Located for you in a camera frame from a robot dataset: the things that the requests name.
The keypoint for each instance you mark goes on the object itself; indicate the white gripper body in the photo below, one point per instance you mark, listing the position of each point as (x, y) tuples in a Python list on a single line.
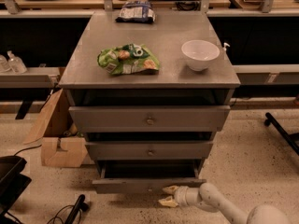
[(181, 195)]

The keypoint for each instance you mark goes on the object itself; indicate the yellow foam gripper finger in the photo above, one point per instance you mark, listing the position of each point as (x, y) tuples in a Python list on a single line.
[(170, 189), (168, 202)]

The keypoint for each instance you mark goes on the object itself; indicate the grey bottom drawer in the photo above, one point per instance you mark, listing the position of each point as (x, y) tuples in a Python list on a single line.
[(147, 176)]

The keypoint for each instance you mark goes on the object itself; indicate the grey drawer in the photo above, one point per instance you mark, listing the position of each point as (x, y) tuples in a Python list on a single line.
[(149, 146), (147, 176), (142, 110)]

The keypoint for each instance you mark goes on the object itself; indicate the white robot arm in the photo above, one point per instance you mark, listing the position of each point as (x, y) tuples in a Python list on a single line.
[(208, 198)]

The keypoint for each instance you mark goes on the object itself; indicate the grey middle drawer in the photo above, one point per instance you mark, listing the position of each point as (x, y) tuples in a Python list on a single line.
[(149, 146)]

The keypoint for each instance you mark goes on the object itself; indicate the grey top drawer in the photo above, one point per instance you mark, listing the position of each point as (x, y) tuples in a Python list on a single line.
[(142, 110)]

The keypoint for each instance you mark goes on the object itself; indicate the grey drawer cabinet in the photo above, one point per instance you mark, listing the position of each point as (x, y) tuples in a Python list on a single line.
[(164, 39)]

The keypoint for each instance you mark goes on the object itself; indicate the cardboard box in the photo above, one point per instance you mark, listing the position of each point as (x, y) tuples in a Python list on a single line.
[(60, 146)]

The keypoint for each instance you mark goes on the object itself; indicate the black chair base leg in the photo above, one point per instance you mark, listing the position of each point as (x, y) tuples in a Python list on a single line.
[(291, 138)]

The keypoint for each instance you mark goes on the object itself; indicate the green chip bag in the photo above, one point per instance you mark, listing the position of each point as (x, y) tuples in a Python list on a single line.
[(128, 59)]

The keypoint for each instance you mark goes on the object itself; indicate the white bowl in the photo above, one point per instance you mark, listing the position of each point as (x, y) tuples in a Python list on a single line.
[(199, 54)]

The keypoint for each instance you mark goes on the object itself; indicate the white pump bottle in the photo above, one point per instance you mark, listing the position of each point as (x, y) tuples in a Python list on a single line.
[(226, 46)]

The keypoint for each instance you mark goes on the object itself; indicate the black tray stack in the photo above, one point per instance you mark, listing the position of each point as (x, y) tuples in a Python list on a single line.
[(12, 183)]

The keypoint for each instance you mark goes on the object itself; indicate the blue white snack bag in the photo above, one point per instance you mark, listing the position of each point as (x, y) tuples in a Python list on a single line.
[(137, 11)]

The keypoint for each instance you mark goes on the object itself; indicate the clear sanitizer bottle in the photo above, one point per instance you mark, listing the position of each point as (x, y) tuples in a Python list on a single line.
[(16, 64)]

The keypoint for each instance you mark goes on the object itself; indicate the black handle with cable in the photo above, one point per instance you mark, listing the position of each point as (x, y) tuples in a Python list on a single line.
[(75, 213)]

